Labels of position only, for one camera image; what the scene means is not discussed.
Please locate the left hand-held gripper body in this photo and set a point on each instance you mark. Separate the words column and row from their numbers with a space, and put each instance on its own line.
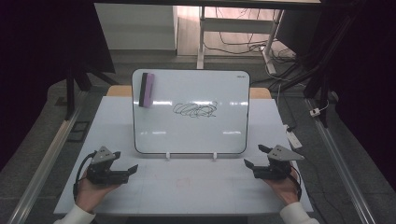
column 106, row 174

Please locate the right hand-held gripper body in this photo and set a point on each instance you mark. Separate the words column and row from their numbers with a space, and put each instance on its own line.
column 274, row 169

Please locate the person's left hand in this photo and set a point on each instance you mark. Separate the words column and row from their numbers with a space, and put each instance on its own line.
column 90, row 194

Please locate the person's right hand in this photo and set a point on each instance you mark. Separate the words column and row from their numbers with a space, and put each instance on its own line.
column 285, row 189

